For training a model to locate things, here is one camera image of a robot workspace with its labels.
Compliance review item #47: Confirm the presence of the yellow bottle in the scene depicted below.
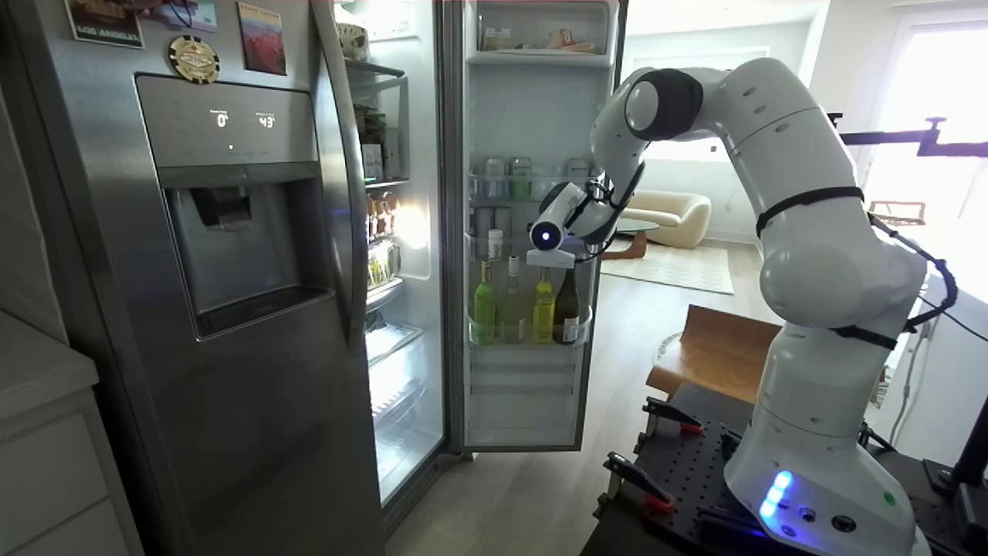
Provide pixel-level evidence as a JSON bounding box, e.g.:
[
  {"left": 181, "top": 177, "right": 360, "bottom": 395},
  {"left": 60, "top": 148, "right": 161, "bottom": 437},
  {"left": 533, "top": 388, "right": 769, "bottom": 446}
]
[{"left": 528, "top": 268, "right": 559, "bottom": 350}]

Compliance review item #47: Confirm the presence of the white kitchen base cabinet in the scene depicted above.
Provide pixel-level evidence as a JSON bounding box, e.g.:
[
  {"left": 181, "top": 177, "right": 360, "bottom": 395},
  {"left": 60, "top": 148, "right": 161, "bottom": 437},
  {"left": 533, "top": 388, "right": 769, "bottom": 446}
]
[{"left": 0, "top": 307, "right": 147, "bottom": 556}]

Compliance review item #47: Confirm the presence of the dark wine bottle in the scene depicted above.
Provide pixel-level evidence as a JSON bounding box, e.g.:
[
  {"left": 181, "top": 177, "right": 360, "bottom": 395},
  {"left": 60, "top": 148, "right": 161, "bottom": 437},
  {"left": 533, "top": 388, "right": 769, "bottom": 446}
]
[{"left": 553, "top": 268, "right": 582, "bottom": 347}]

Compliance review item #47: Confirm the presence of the red picture magnet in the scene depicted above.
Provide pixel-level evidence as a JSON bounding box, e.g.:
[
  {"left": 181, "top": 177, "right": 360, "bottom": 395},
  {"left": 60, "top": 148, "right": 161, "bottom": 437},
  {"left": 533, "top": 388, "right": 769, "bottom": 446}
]
[{"left": 233, "top": 0, "right": 289, "bottom": 77}]

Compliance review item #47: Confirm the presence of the clear pale bottle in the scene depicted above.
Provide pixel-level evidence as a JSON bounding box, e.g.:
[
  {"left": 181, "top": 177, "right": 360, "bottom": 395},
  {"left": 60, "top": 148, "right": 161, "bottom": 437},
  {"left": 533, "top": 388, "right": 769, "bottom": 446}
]
[{"left": 500, "top": 255, "right": 531, "bottom": 347}]

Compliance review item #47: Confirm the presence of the white box unit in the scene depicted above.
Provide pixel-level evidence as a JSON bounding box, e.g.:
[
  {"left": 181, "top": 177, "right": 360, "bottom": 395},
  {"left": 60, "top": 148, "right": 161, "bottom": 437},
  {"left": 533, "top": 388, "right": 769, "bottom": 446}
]
[{"left": 904, "top": 290, "right": 988, "bottom": 468}]

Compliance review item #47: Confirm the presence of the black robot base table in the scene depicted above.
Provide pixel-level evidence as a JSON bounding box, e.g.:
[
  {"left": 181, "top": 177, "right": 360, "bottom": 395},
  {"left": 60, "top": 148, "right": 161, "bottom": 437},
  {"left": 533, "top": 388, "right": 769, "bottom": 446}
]
[{"left": 579, "top": 380, "right": 988, "bottom": 556}]

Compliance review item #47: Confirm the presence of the open refrigerator door with bins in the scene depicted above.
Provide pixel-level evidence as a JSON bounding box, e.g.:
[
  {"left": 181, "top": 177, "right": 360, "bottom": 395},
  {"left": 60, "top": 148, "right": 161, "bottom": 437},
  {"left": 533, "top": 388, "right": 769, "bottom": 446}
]
[{"left": 436, "top": 0, "right": 629, "bottom": 458}]

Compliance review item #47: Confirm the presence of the green bottle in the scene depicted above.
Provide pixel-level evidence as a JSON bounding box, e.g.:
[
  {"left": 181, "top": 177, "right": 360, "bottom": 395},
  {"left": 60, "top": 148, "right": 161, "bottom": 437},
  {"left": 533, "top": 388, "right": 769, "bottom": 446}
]
[{"left": 468, "top": 261, "right": 500, "bottom": 350}]

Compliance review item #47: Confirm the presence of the pale floor rug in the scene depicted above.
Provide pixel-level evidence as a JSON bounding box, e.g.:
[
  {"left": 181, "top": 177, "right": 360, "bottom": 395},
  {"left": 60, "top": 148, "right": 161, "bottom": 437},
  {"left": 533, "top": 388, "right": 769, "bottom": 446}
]
[{"left": 600, "top": 242, "right": 738, "bottom": 299}]

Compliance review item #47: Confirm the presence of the round gold magnet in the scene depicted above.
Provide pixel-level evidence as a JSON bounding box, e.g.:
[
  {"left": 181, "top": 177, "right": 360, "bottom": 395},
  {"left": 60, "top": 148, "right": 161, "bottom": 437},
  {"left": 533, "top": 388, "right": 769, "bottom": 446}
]
[{"left": 165, "top": 32, "right": 225, "bottom": 86}]

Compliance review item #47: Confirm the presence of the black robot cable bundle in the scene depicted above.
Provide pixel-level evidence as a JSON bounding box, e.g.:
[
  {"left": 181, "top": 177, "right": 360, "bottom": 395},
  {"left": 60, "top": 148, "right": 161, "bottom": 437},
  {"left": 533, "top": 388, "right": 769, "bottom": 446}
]
[{"left": 827, "top": 212, "right": 962, "bottom": 353}]

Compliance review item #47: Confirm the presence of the dark jar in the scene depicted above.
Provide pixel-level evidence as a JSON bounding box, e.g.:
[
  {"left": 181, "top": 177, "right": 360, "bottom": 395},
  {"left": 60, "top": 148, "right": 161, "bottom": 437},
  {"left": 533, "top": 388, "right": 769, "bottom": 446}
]
[{"left": 354, "top": 106, "right": 392, "bottom": 184}]

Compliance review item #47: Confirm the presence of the orange jars pack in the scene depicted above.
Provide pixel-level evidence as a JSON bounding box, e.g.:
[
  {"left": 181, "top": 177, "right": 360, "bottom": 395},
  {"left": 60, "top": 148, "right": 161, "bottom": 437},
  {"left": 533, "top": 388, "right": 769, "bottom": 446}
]
[{"left": 364, "top": 195, "right": 401, "bottom": 243}]

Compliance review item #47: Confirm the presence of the red handled black clamp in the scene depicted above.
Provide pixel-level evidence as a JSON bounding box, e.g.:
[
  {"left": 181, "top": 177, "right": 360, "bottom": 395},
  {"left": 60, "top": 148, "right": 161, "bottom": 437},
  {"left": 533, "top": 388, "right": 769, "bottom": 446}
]
[
  {"left": 640, "top": 395, "right": 711, "bottom": 442},
  {"left": 600, "top": 452, "right": 682, "bottom": 518}
]

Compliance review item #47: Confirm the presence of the wooden board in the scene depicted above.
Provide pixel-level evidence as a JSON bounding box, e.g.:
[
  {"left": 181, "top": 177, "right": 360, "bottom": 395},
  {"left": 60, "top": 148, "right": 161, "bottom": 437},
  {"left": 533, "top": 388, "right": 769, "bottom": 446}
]
[{"left": 644, "top": 302, "right": 784, "bottom": 409}]

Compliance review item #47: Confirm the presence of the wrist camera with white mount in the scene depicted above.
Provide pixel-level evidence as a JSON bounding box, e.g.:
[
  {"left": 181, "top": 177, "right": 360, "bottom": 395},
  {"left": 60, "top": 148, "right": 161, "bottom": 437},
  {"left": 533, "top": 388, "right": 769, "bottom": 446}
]
[{"left": 526, "top": 243, "right": 579, "bottom": 274}]

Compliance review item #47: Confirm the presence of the beige sofa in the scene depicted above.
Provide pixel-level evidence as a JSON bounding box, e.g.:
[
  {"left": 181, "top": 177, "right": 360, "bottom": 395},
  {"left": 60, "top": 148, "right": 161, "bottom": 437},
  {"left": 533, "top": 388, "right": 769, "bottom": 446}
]
[{"left": 613, "top": 189, "right": 715, "bottom": 251}]

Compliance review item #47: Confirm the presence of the stainless refrigerator door with dispenser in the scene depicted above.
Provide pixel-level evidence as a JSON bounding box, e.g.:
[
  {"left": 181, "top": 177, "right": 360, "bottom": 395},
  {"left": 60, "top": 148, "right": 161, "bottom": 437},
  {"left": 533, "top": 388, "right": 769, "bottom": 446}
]
[{"left": 0, "top": 0, "right": 389, "bottom": 556}]

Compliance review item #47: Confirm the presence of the photo magnet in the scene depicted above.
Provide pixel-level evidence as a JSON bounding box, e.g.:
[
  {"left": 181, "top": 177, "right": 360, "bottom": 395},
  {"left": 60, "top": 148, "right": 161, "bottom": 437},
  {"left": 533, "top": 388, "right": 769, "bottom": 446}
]
[{"left": 65, "top": 0, "right": 147, "bottom": 45}]

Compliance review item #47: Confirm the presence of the black monitor stand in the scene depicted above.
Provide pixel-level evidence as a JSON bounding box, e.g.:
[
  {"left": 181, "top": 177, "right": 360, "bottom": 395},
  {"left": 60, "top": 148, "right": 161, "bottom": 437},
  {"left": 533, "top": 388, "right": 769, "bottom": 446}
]
[{"left": 920, "top": 399, "right": 988, "bottom": 556}]

